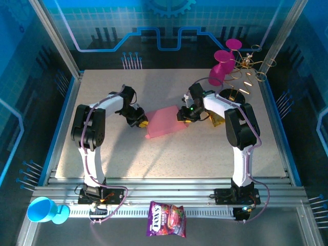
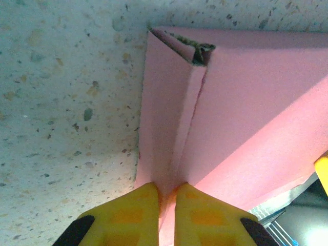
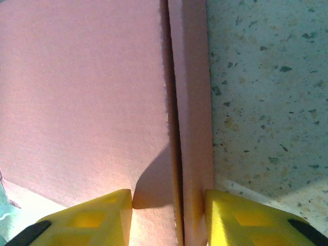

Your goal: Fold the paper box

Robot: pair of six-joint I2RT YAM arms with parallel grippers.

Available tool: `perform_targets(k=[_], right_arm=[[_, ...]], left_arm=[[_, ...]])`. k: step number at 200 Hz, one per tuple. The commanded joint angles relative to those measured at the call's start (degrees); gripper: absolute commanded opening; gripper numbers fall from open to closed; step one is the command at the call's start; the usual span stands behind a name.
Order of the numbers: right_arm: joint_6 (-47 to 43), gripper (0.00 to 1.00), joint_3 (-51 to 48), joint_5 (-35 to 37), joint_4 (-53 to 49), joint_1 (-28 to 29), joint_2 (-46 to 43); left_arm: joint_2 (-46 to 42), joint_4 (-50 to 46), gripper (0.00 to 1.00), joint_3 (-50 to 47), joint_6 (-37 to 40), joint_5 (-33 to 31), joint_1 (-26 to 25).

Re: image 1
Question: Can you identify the blue table edge strip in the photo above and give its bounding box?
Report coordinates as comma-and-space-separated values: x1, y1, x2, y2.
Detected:
265, 81, 302, 187
37, 75, 79, 187

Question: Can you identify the gold wire goblet rack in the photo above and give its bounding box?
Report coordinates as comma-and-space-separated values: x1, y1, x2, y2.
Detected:
220, 45, 277, 103

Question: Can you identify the yellow snack packet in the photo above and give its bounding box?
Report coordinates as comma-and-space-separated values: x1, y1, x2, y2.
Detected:
209, 114, 226, 128

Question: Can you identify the grey slotted cable duct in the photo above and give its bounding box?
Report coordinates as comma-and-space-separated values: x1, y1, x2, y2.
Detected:
68, 206, 236, 219

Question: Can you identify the purple candy bag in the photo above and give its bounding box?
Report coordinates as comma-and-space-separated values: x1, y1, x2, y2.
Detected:
146, 201, 187, 238

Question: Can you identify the blue plastic goblet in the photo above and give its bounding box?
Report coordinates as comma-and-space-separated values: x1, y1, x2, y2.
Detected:
27, 196, 70, 226

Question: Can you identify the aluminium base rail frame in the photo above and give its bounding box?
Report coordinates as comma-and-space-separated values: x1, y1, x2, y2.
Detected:
33, 176, 307, 207

